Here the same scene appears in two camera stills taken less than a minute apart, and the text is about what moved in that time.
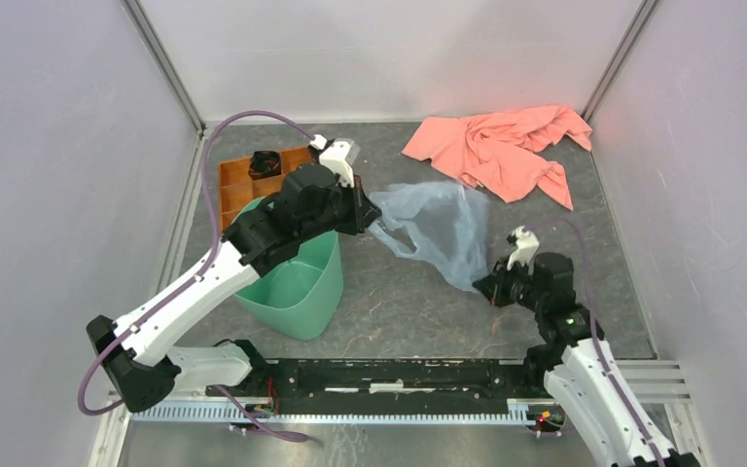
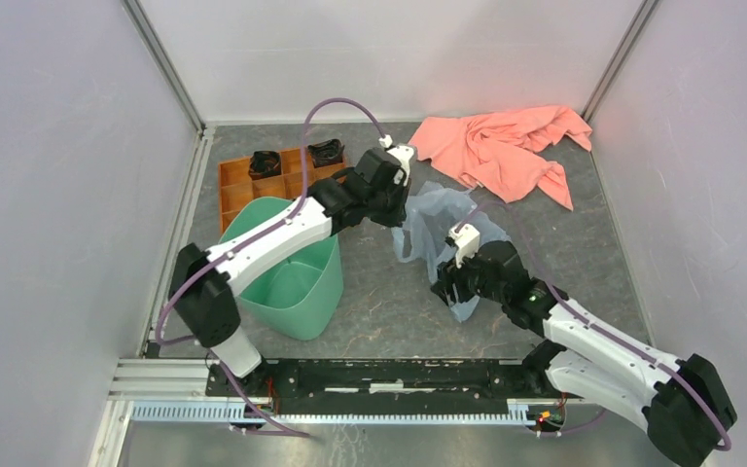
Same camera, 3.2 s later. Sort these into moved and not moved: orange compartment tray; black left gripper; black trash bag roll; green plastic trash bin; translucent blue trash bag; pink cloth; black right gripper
Moved: black left gripper; black right gripper; translucent blue trash bag
Not moved: orange compartment tray; black trash bag roll; pink cloth; green plastic trash bin
